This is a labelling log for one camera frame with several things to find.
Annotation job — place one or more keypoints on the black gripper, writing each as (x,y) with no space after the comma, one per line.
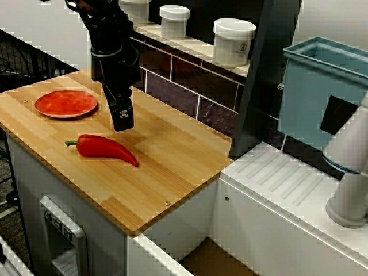
(115,69)

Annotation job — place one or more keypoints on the red pepper with green stem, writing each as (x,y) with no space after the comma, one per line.
(103,149)

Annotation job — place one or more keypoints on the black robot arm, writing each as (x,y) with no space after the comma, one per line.
(106,26)

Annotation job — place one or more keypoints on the red round plate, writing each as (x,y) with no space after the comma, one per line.
(66,104)

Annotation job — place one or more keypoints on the small white lidded jar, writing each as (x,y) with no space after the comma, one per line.
(174,23)
(138,11)

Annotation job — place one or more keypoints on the large white lidded jar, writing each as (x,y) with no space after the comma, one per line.
(233,43)

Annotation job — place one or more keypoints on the grey toy oven door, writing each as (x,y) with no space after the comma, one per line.
(64,230)

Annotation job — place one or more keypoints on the dark grey upright panel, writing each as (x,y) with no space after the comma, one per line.
(261,86)

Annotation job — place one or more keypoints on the white toy kitchen unit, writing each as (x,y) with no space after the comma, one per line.
(273,207)

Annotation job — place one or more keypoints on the teal plastic bin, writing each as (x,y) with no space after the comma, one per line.
(304,86)

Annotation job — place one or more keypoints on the white toy faucet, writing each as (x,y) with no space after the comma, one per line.
(348,161)

